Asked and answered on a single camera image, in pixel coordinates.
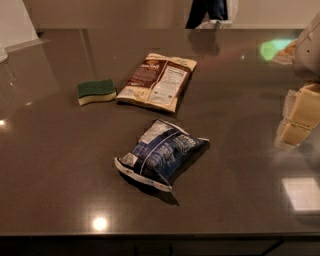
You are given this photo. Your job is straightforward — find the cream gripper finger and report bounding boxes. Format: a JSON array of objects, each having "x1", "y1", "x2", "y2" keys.
[{"x1": 274, "y1": 83, "x2": 320, "y2": 150}]

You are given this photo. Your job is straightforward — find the brown chip bag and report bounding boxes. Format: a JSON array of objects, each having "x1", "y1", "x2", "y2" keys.
[{"x1": 116, "y1": 53, "x2": 197, "y2": 113}]

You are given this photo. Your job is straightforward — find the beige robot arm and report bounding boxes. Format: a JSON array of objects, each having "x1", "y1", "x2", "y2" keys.
[{"x1": 274, "y1": 14, "x2": 320, "y2": 150}]

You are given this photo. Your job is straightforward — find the blue chip bag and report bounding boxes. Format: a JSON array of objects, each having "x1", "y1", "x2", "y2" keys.
[{"x1": 114, "y1": 119, "x2": 209, "y2": 192}]

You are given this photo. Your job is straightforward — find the person legs in background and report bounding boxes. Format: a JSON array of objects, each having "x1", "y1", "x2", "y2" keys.
[{"x1": 185, "y1": 0, "x2": 232, "y2": 29}]

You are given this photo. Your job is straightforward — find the green yellow sponge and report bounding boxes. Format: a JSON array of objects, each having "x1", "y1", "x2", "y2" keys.
[{"x1": 77, "y1": 79, "x2": 117, "y2": 106}]

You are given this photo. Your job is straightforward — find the white object at left edge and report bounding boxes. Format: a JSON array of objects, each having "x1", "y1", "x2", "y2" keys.
[{"x1": 0, "y1": 43, "x2": 8, "y2": 63}]

